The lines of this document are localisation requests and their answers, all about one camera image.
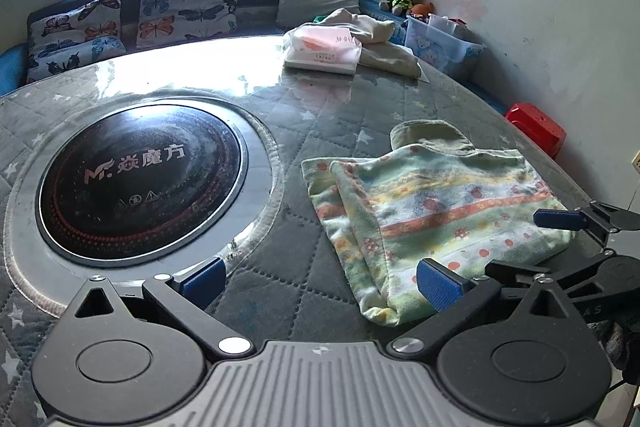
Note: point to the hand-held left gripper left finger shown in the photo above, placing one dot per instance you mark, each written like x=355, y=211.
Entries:
x=205, y=283

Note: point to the white wall socket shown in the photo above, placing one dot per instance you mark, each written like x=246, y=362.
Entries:
x=636, y=162

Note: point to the cream cloth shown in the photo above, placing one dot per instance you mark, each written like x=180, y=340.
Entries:
x=390, y=52

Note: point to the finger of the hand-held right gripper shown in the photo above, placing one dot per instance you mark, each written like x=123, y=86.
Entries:
x=590, y=269
x=560, y=219

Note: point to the red plastic stool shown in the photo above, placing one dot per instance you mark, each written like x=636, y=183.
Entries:
x=535, y=127

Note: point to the large butterfly print cushion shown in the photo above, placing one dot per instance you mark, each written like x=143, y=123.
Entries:
x=190, y=7

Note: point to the long butterfly print cushion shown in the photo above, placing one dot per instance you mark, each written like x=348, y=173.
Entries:
x=75, y=37

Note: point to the green patterned baby shirt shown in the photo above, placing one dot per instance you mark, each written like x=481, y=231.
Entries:
x=425, y=207

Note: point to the clear plastic storage box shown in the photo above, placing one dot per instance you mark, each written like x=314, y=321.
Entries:
x=440, y=47

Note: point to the pink white tissue pack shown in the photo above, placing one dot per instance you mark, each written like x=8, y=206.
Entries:
x=320, y=47

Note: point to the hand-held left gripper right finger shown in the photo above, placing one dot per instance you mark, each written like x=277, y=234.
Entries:
x=440, y=285

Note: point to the orange plush toy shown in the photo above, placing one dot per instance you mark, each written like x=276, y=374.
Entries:
x=421, y=10

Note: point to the round black induction cooktop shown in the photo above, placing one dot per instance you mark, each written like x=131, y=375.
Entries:
x=140, y=182

